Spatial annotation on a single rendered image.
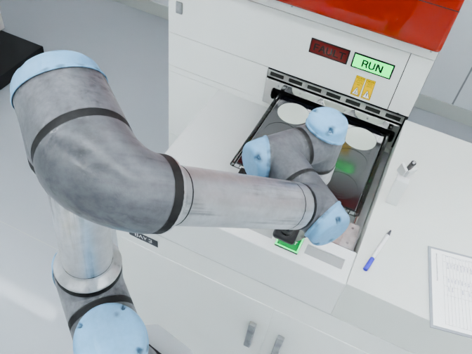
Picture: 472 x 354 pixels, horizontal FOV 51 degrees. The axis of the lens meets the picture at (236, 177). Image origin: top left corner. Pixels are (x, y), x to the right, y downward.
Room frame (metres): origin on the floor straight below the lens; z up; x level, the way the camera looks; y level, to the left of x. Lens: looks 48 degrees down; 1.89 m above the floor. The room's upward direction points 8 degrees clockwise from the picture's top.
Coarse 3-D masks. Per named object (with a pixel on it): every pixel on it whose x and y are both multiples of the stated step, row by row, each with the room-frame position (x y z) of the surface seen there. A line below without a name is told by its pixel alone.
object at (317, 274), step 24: (192, 240) 0.70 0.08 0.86; (216, 240) 0.68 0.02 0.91; (240, 240) 0.66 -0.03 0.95; (264, 240) 0.67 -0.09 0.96; (240, 264) 0.66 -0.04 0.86; (264, 264) 0.64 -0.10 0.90; (288, 264) 0.62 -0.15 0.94; (312, 264) 0.62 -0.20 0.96; (336, 264) 0.63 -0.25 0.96; (288, 288) 0.62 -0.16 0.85; (312, 288) 0.60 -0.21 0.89; (336, 288) 0.59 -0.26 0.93
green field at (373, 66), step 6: (354, 60) 1.23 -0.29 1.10; (360, 60) 1.23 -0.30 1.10; (366, 60) 1.22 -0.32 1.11; (372, 60) 1.22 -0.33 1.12; (354, 66) 1.23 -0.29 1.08; (360, 66) 1.23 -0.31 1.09; (366, 66) 1.22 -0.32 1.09; (372, 66) 1.22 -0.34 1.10; (378, 66) 1.21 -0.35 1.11; (384, 66) 1.21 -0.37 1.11; (390, 66) 1.20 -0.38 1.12; (372, 72) 1.21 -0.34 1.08; (378, 72) 1.21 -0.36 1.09; (384, 72) 1.20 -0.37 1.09; (390, 72) 1.20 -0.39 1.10
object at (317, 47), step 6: (312, 42) 1.28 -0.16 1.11; (318, 42) 1.27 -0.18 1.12; (312, 48) 1.27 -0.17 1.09; (318, 48) 1.27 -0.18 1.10; (324, 48) 1.26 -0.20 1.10; (330, 48) 1.26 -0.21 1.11; (336, 48) 1.25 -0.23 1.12; (324, 54) 1.26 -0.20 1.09; (330, 54) 1.26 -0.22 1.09; (336, 54) 1.25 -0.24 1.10; (342, 54) 1.25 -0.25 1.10; (342, 60) 1.24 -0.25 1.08
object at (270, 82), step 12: (276, 84) 1.29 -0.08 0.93; (288, 84) 1.29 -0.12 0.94; (264, 96) 1.30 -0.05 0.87; (300, 96) 1.27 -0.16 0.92; (312, 96) 1.25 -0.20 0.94; (324, 96) 1.25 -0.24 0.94; (336, 108) 1.23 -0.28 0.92; (348, 108) 1.21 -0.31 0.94; (372, 120) 1.19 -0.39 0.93; (384, 120) 1.18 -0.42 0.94; (396, 132) 1.16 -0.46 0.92
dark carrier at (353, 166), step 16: (272, 112) 1.19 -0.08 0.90; (272, 128) 1.12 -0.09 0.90; (288, 128) 1.13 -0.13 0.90; (368, 128) 1.18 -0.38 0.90; (240, 160) 0.97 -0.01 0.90; (352, 160) 1.03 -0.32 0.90; (368, 160) 1.04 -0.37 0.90; (336, 176) 0.96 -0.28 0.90; (352, 176) 0.97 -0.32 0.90; (336, 192) 0.90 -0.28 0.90; (352, 192) 0.91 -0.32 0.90; (352, 208) 0.85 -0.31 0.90
